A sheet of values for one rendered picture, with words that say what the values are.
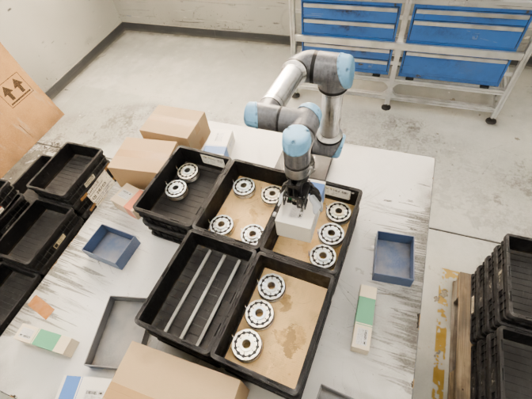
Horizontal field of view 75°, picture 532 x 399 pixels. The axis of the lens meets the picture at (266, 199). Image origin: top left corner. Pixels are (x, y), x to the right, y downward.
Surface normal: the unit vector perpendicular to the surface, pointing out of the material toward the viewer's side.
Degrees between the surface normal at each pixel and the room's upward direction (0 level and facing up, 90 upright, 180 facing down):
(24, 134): 72
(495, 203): 0
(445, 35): 90
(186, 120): 0
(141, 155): 0
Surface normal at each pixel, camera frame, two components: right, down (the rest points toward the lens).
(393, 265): -0.10, -0.59
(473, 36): -0.33, 0.78
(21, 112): 0.87, 0.04
